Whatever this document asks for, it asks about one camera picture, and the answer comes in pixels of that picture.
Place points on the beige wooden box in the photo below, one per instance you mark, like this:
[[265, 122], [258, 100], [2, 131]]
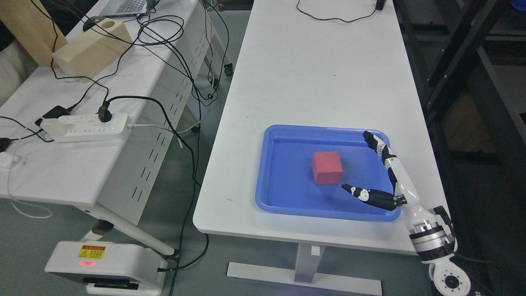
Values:
[[94, 49]]

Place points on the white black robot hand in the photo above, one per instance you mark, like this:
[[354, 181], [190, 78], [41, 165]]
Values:
[[404, 193]]

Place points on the pink foam block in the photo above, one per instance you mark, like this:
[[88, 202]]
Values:
[[327, 168]]

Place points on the white table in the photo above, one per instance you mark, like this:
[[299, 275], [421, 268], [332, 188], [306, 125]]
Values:
[[311, 76]]

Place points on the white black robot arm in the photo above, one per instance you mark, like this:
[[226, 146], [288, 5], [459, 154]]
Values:
[[431, 233]]

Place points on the white power strip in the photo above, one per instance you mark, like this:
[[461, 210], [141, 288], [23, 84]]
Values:
[[86, 128]]

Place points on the white black floor device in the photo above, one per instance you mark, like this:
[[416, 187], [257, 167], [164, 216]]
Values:
[[109, 269]]

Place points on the black metal shelf right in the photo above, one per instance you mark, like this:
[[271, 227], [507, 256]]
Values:
[[468, 62]]

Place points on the blue plastic tray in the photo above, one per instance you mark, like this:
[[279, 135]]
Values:
[[302, 169]]

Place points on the black power adapter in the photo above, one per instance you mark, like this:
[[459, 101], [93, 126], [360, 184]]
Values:
[[55, 112]]

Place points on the laptop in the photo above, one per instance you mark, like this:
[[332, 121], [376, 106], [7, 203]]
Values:
[[127, 8]]

